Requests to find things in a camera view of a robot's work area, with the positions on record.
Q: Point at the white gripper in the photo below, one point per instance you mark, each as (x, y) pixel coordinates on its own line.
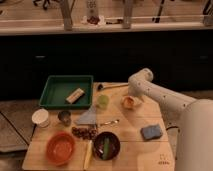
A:
(137, 98)

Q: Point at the orange apple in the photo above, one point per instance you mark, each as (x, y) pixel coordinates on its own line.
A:
(127, 102)

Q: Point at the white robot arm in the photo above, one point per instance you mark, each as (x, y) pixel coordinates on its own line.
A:
(194, 150)

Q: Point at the metal spoon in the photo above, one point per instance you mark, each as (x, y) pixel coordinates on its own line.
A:
(108, 123)

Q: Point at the green cup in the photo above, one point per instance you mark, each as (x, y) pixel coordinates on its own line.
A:
(102, 101)

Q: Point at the blue sponge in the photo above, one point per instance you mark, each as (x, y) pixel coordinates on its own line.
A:
(151, 132)

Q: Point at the black-headed wooden brush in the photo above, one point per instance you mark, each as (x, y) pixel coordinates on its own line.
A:
(107, 86)

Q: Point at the grey folded cloth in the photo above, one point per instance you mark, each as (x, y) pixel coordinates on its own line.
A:
(88, 117)

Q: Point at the dark bowl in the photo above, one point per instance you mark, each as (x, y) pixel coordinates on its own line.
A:
(114, 146)

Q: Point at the bunch of dark grapes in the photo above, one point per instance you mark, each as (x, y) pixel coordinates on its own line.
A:
(84, 133)

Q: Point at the wooden block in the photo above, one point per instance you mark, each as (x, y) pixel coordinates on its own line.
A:
(74, 96)

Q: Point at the green cucumber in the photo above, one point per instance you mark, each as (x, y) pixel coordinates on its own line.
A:
(106, 148)

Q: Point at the small metal cup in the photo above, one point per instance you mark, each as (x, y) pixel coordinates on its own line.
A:
(65, 117)

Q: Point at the green plastic tray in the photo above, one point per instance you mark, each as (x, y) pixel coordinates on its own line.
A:
(59, 87)

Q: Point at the orange bowl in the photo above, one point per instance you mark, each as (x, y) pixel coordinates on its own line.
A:
(60, 148)

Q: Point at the white paper cup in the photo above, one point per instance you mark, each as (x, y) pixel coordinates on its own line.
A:
(41, 118)

